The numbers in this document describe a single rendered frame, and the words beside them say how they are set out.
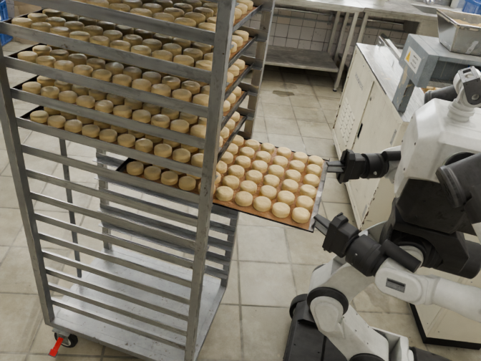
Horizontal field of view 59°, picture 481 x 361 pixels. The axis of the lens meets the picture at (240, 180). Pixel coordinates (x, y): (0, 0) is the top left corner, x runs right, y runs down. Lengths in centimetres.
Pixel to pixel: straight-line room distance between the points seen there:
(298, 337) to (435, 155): 106
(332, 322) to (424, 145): 73
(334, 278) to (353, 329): 26
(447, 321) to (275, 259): 90
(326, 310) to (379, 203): 113
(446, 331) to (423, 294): 119
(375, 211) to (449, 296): 153
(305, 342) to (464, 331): 78
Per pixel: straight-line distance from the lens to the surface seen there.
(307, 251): 254
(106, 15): 109
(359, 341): 170
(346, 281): 149
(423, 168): 113
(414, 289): 107
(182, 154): 119
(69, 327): 193
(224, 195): 120
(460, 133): 113
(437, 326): 223
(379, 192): 248
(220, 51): 95
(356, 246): 112
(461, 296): 108
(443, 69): 231
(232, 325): 210
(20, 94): 134
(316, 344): 190
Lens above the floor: 170
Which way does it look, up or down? 35 degrees down
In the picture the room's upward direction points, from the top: 9 degrees clockwise
